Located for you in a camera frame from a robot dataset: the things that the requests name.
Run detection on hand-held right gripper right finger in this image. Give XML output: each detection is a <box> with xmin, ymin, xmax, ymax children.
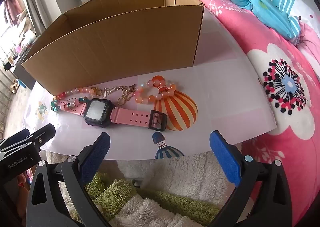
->
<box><xmin>209</xmin><ymin>131</ymin><xmax>293</xmax><ymax>227</ymax></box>

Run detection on grey curtain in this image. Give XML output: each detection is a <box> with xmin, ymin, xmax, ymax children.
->
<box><xmin>20</xmin><ymin>0</ymin><xmax>54</xmax><ymax>37</ymax></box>

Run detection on pink strap digital watch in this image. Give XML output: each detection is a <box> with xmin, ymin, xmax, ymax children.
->
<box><xmin>58</xmin><ymin>98</ymin><xmax>167</xmax><ymax>132</ymax></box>

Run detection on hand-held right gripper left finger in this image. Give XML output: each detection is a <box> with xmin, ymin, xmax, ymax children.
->
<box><xmin>26</xmin><ymin>132</ymin><xmax>111</xmax><ymax>227</ymax></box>

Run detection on beige slippers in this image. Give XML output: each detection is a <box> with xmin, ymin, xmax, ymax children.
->
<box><xmin>9</xmin><ymin>80</ymin><xmax>20</xmax><ymax>94</ymax></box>

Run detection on multicoloured bead bracelet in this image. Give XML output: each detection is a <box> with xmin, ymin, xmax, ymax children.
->
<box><xmin>51</xmin><ymin>87</ymin><xmax>97</xmax><ymax>112</ymax></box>

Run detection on pink floral quilt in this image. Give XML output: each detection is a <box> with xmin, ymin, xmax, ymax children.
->
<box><xmin>174</xmin><ymin>0</ymin><xmax>320</xmax><ymax>227</ymax></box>

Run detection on dark low cabinet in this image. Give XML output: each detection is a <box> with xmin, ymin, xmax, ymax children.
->
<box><xmin>12</xmin><ymin>62</ymin><xmax>37</xmax><ymax>90</ymax></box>

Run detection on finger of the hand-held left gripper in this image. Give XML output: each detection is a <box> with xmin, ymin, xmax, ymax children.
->
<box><xmin>25</xmin><ymin>124</ymin><xmax>56</xmax><ymax>153</ymax></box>
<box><xmin>0</xmin><ymin>129</ymin><xmax>30</xmax><ymax>149</ymax></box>

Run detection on hanging brown coat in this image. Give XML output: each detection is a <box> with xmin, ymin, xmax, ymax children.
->
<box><xmin>4</xmin><ymin>0</ymin><xmax>25</xmax><ymax>27</ymax></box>

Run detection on orange pink bead bracelet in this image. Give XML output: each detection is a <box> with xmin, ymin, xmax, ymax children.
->
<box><xmin>134</xmin><ymin>79</ymin><xmax>177</xmax><ymax>105</ymax></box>

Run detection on brown cardboard box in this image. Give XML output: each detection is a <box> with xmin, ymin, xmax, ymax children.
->
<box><xmin>21</xmin><ymin>0</ymin><xmax>205</xmax><ymax>96</ymax></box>

